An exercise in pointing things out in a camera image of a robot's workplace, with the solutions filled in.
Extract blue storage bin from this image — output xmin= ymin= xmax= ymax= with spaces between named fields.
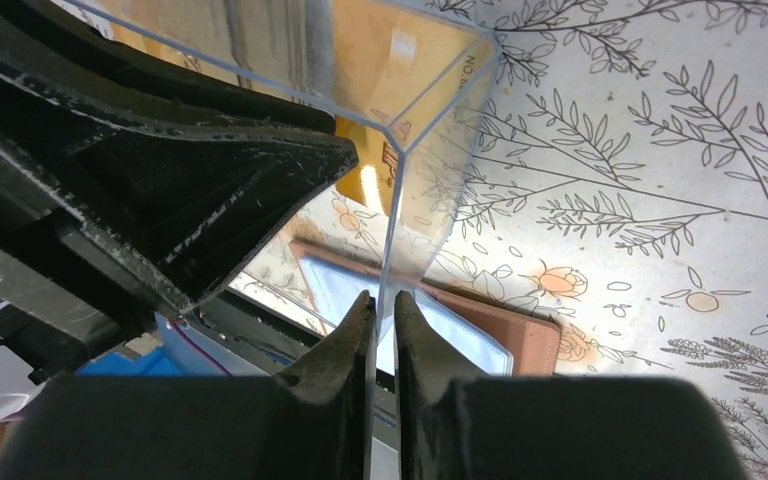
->
xmin=76 ymin=347 xmax=184 ymax=377

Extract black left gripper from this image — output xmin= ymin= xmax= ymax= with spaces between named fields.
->
xmin=0 ymin=39 xmax=358 ymax=385

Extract tan leather card holder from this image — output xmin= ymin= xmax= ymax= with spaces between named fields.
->
xmin=289 ymin=240 xmax=561 ymax=376

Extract yellow credit cards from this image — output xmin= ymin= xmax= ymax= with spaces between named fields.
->
xmin=105 ymin=0 xmax=491 ymax=217

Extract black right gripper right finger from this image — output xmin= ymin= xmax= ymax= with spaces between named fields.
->
xmin=394 ymin=292 xmax=746 ymax=479

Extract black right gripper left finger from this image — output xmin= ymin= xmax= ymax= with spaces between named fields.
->
xmin=0 ymin=292 xmax=376 ymax=479

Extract floral patterned table mat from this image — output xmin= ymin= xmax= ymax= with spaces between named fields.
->
xmin=232 ymin=1 xmax=768 ymax=479

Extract clear acrylic card box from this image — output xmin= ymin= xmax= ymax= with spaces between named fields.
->
xmin=59 ymin=0 xmax=501 ymax=333

